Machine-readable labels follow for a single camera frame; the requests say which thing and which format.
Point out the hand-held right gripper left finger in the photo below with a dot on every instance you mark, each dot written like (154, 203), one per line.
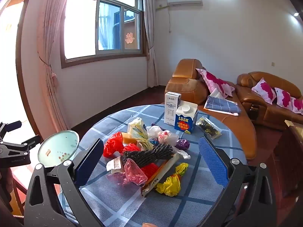
(90, 160)

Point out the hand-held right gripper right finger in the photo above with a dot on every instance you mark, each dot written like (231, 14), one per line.
(213, 163)

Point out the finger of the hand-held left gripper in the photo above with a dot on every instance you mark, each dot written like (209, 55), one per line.
(21, 144)
(10, 125)

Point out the pale green enamel basin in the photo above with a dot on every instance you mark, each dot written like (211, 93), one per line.
(59, 146)

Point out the yellow foam block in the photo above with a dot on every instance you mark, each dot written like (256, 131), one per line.
(129, 138)

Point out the black foam fruit net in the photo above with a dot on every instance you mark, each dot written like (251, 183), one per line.
(146, 155)

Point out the white labelled wrapper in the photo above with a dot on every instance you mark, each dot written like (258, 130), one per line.
(114, 164)

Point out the clear plastic wrapper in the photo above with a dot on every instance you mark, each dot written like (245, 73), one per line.
(183, 153)

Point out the wooden chair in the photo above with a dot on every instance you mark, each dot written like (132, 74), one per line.
(20, 194)

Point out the clear seaweed snack packet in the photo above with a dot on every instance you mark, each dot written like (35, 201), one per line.
(208, 127)

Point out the blue plaid tablecloth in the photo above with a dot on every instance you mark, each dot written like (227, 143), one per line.
(184, 198)

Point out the pink plastic bag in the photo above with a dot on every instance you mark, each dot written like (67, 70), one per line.
(135, 172)

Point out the yellow plastic bag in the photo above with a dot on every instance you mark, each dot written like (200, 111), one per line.
(169, 184)

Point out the blue carton with white cap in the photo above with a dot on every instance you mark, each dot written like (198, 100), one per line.
(183, 123)

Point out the yellow white plastic wrapper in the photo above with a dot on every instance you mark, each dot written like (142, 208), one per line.
(137, 130)

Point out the folded blue plaid cloth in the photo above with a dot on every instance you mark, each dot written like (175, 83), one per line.
(222, 106)

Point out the red foam fruit net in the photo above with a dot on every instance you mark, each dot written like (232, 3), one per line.
(150, 170)

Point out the white milk carton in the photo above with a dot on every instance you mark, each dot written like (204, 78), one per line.
(171, 108)

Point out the white tissue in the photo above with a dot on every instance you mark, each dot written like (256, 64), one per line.
(216, 93)

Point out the dark wooden cabinet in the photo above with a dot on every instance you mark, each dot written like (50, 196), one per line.
(291, 158)

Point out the pink floral curtain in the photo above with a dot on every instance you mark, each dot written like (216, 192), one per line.
(52, 52)
(150, 40)

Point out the brown leather chaise sofa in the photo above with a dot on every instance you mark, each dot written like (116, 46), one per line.
(184, 80)

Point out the sliding glass window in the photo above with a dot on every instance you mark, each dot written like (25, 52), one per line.
(80, 28)

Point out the red paper window decal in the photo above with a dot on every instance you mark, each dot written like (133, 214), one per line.
(129, 38)

